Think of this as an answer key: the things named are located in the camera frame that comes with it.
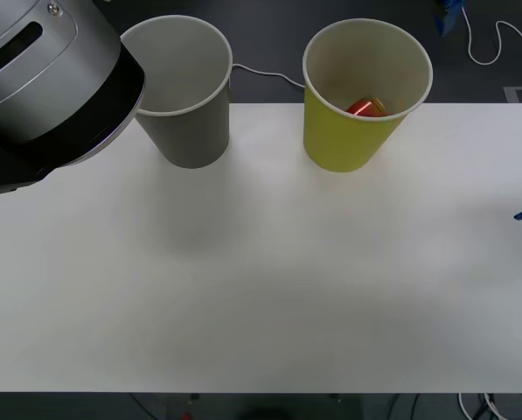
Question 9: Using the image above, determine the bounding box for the red drink can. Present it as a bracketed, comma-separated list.
[345, 97, 388, 117]

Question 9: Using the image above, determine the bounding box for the yellow-green plastic bin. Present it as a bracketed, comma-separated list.
[302, 17, 434, 173]

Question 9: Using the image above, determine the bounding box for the blue plastic object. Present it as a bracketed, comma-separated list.
[432, 0, 465, 37]

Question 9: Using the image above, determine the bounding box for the grey plastic bin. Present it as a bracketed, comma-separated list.
[119, 15, 234, 170]

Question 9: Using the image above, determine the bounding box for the white cable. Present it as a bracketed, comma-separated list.
[231, 63, 306, 90]
[459, 4, 522, 67]
[456, 392, 506, 420]

